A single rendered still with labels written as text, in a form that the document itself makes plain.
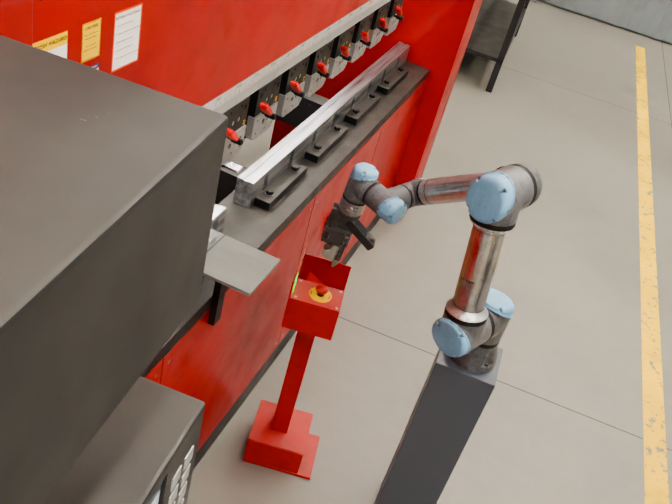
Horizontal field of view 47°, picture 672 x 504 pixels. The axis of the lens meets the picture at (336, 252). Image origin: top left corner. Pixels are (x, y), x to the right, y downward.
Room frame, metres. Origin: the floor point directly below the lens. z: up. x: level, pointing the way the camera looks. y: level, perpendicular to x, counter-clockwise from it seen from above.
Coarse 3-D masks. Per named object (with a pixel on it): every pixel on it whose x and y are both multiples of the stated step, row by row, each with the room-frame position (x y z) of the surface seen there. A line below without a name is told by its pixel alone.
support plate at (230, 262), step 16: (224, 240) 1.68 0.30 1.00; (208, 256) 1.60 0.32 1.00; (224, 256) 1.62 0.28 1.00; (240, 256) 1.63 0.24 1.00; (256, 256) 1.65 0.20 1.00; (272, 256) 1.67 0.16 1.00; (208, 272) 1.53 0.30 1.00; (224, 272) 1.55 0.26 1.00; (240, 272) 1.57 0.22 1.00; (256, 272) 1.59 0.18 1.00; (240, 288) 1.51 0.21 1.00; (256, 288) 1.53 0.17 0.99
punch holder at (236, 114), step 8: (248, 96) 1.87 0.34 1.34; (240, 104) 1.83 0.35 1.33; (248, 104) 1.88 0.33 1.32; (224, 112) 1.75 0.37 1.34; (232, 112) 1.79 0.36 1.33; (240, 112) 1.83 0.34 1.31; (232, 120) 1.79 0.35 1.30; (240, 120) 1.84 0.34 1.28; (232, 128) 1.80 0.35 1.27; (240, 128) 1.85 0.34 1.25; (240, 136) 1.86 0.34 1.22; (232, 144) 1.81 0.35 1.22; (224, 152) 1.77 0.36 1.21; (232, 152) 1.82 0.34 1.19; (224, 160) 1.78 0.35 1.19
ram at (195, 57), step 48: (48, 0) 1.09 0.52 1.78; (96, 0) 1.20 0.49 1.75; (144, 0) 1.34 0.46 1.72; (192, 0) 1.52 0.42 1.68; (240, 0) 1.73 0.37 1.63; (288, 0) 2.02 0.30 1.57; (336, 0) 2.40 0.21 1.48; (384, 0) 2.96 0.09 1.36; (144, 48) 1.36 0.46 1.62; (192, 48) 1.54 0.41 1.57; (240, 48) 1.77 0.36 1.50; (288, 48) 2.09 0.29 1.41; (192, 96) 1.57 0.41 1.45; (240, 96) 1.82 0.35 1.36
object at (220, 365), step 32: (416, 96) 3.57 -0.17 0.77; (384, 128) 3.08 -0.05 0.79; (352, 160) 2.68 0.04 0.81; (384, 160) 3.28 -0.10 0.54; (320, 192) 2.36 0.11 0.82; (320, 224) 2.47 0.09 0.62; (288, 256) 2.17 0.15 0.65; (320, 256) 2.60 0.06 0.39; (288, 288) 2.27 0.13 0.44; (224, 320) 1.71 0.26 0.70; (256, 320) 1.99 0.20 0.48; (192, 352) 1.53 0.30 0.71; (224, 352) 1.76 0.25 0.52; (256, 352) 2.07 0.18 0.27; (192, 384) 1.57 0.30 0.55; (224, 384) 1.82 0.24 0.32; (256, 384) 2.17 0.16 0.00; (224, 416) 1.89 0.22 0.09
